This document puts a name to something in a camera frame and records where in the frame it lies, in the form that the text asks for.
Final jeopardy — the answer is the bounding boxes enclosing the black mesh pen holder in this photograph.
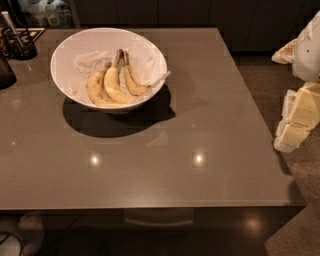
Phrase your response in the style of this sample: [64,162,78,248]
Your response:
[4,28,38,60]

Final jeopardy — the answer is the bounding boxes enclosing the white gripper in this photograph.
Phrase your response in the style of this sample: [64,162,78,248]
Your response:
[271,11,320,153]

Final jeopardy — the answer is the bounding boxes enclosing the white object under table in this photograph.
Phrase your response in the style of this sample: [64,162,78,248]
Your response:
[0,213,45,256]

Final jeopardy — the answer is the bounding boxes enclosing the white ceramic bowl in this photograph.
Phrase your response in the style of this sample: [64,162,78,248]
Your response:
[50,28,170,113]

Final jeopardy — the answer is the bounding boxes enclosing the plastic bottles in background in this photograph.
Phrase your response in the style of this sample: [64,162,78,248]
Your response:
[17,0,75,28]

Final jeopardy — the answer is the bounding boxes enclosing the yellow banana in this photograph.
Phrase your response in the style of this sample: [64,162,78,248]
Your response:
[103,49,135,104]
[86,62,120,107]
[124,51,149,96]

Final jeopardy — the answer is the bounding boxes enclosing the white paper sheet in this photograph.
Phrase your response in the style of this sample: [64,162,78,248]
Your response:
[68,40,171,105]

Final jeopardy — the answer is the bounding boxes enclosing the dark round container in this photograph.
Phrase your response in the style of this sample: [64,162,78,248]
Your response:
[0,55,17,89]

